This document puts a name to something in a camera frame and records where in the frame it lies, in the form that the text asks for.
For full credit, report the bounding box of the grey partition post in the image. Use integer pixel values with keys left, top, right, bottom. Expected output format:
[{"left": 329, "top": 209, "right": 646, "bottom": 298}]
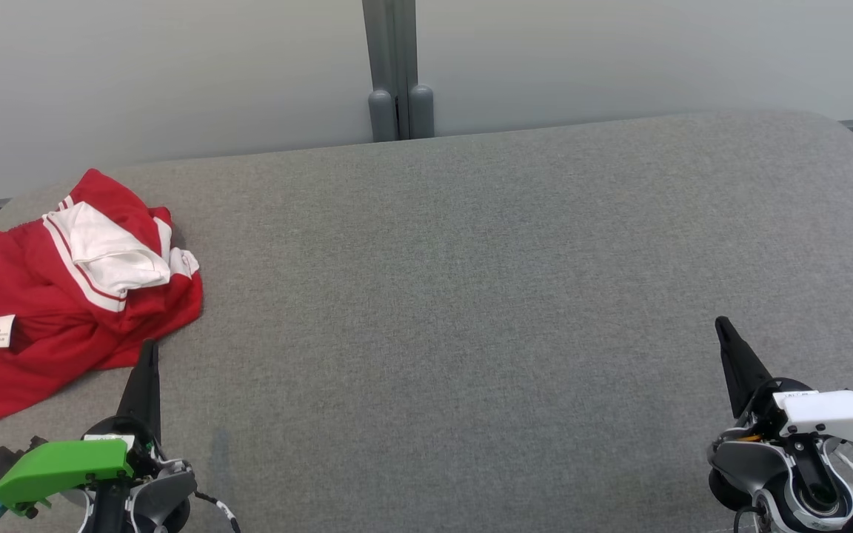
[{"left": 362, "top": 0, "right": 418, "bottom": 141}]

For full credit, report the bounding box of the red basketball jersey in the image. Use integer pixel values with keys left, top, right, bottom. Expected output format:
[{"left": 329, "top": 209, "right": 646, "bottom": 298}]
[{"left": 0, "top": 169, "right": 179, "bottom": 425}]

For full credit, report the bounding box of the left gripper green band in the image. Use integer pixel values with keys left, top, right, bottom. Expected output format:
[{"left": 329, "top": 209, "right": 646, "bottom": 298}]
[{"left": 0, "top": 339, "right": 163, "bottom": 515}]

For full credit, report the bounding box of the grey rounded partition foot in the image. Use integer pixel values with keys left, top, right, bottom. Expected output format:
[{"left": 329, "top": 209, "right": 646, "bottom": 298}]
[
  {"left": 408, "top": 84, "right": 435, "bottom": 140},
  {"left": 368, "top": 89, "right": 398, "bottom": 143}
]

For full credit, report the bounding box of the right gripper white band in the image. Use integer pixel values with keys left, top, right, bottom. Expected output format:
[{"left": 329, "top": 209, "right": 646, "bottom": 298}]
[{"left": 715, "top": 317, "right": 853, "bottom": 447}]

